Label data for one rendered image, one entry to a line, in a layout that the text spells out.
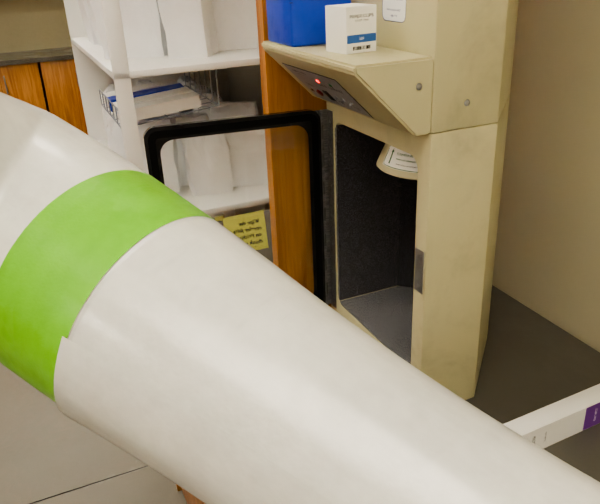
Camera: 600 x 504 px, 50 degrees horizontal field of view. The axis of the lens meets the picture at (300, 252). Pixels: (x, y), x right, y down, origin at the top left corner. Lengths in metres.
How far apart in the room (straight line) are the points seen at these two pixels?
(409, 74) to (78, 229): 0.62
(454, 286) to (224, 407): 0.79
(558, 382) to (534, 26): 0.66
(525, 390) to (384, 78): 0.62
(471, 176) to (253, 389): 0.74
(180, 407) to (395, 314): 0.99
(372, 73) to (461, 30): 0.14
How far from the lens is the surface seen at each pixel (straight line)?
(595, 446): 1.11
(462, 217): 0.97
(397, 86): 0.85
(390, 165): 1.03
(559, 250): 1.39
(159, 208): 0.29
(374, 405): 0.24
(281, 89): 1.18
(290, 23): 1.00
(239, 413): 0.24
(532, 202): 1.42
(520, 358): 1.28
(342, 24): 0.91
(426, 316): 1.00
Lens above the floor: 1.64
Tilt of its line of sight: 25 degrees down
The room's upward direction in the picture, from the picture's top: 3 degrees counter-clockwise
